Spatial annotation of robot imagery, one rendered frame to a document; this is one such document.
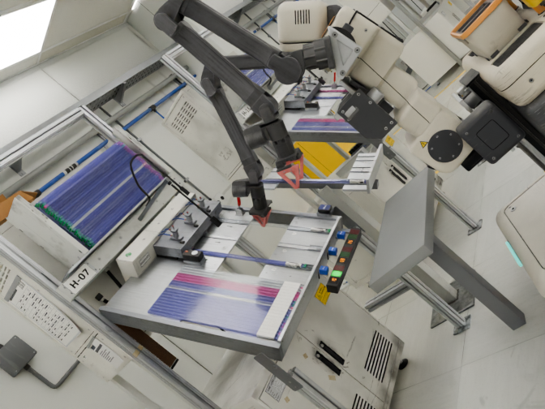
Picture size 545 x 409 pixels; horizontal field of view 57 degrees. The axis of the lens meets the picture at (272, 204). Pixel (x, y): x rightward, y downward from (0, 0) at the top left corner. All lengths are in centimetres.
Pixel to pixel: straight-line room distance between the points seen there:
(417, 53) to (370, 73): 467
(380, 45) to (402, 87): 14
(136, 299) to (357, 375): 94
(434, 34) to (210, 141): 368
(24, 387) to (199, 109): 189
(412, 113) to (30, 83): 351
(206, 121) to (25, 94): 186
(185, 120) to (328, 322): 158
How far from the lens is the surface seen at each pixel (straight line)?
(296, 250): 192
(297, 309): 167
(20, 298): 224
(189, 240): 202
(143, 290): 195
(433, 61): 627
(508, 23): 162
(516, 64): 147
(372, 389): 222
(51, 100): 449
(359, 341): 226
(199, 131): 311
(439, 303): 225
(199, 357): 373
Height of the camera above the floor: 116
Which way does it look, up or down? 6 degrees down
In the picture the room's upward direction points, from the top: 50 degrees counter-clockwise
